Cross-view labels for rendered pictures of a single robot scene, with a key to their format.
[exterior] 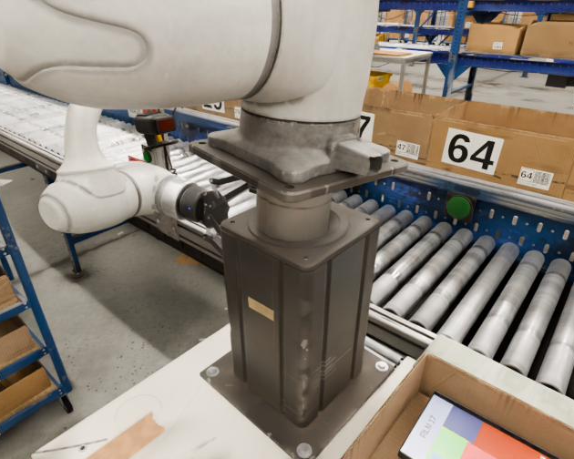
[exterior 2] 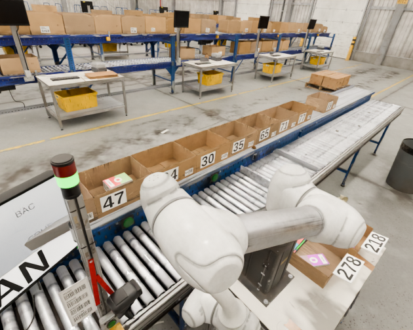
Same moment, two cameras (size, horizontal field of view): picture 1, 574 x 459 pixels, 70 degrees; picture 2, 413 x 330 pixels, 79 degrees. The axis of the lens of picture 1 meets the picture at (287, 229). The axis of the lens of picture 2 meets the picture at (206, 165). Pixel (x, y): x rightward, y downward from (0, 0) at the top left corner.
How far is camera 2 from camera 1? 1.36 m
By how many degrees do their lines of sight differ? 72
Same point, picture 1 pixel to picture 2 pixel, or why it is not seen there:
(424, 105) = (111, 166)
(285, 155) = not seen: hidden behind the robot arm
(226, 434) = (288, 298)
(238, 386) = (271, 293)
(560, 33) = not seen: outside the picture
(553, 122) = (162, 148)
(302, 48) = not seen: hidden behind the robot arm
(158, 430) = (290, 321)
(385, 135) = (133, 192)
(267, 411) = (279, 284)
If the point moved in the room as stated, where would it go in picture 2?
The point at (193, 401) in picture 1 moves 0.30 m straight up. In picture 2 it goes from (276, 309) to (292, 272)
